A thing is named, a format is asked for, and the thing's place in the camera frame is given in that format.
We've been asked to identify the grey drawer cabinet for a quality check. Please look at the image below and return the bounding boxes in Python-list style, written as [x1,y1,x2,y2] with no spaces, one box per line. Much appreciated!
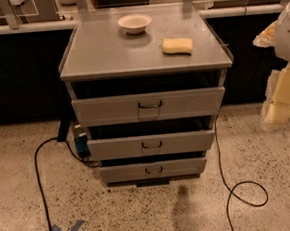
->
[60,3,232,186]

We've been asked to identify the dark lab counter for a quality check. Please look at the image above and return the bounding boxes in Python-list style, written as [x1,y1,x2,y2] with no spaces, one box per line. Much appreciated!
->
[0,13,286,125]

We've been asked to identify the black cable left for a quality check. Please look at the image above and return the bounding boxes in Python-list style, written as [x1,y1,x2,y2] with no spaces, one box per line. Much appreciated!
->
[32,133,105,231]

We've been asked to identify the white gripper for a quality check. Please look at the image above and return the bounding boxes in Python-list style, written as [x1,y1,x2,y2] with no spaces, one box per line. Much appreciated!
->
[253,22,290,131]

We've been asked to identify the grey top drawer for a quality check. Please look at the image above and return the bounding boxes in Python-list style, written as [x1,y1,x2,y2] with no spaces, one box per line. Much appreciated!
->
[72,86,224,127]

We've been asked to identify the yellow sponge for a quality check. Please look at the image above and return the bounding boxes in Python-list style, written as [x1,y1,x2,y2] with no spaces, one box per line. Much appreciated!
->
[162,38,194,54]

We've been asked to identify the black cable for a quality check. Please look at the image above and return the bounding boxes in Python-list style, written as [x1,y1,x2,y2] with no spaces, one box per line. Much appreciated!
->
[212,109,272,231]
[32,133,105,231]

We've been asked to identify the grey middle drawer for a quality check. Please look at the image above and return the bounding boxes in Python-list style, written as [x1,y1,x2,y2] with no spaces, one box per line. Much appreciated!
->
[88,129,215,160]

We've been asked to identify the blue power box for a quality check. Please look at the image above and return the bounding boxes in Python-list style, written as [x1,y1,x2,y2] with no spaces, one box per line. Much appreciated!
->
[72,123,90,158]

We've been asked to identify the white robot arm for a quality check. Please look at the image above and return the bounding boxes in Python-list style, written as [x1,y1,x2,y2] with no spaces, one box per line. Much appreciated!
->
[253,1,290,131]

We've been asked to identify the white ceramic bowl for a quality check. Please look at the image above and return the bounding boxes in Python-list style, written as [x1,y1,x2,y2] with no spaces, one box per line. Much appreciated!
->
[118,13,152,35]

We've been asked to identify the black cable right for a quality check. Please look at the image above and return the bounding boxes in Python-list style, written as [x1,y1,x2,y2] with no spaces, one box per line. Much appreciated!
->
[212,109,272,231]

